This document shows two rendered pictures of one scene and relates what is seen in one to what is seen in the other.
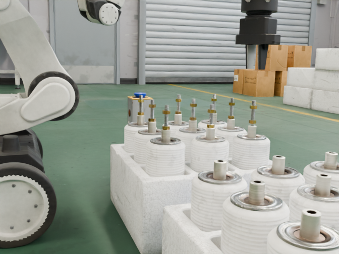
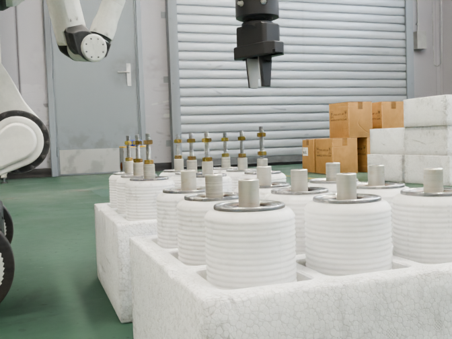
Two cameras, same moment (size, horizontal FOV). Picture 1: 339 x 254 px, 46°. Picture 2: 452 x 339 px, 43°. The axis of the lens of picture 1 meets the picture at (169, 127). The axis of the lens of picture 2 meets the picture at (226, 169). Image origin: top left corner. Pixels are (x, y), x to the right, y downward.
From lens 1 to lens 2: 0.26 m
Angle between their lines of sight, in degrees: 7
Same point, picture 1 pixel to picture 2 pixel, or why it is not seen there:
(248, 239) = (199, 234)
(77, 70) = (87, 155)
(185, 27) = (234, 90)
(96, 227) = (70, 302)
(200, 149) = not seen: hidden behind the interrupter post
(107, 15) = (92, 48)
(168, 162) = (151, 202)
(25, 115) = not seen: outside the picture
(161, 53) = (202, 126)
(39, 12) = (33, 80)
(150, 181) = (126, 224)
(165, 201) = not seen: hidden behind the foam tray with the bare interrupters
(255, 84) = (331, 157)
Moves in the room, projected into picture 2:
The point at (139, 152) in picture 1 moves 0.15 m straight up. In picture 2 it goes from (122, 201) to (120, 128)
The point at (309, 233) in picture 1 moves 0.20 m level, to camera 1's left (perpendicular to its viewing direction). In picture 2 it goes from (245, 201) to (54, 207)
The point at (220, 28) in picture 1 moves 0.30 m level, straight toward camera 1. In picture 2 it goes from (283, 88) to (282, 86)
